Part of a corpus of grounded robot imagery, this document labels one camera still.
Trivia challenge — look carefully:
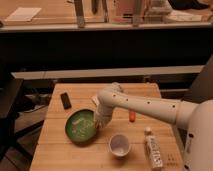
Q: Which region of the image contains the white labelled bottle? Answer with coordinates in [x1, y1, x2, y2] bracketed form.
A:
[144, 127, 163, 171]

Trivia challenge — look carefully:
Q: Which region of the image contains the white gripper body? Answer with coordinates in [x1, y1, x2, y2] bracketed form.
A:
[94, 105, 113, 128]

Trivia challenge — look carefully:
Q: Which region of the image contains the white paper cup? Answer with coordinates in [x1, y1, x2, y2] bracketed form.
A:
[108, 134, 131, 157]

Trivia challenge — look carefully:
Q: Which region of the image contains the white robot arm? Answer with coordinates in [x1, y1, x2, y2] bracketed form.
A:
[94, 83, 213, 171]

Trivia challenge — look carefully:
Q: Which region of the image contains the orange carrot toy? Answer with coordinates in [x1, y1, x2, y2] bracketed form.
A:
[129, 111, 136, 122]

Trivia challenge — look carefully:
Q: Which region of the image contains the white paper sheet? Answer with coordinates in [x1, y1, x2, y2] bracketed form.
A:
[5, 7, 41, 22]

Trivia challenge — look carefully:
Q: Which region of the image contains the black rectangular bar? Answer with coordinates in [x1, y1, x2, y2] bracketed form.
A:
[60, 93, 72, 109]

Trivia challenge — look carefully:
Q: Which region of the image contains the green ceramic bowl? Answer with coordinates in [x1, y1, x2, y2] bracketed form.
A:
[65, 109, 97, 144]

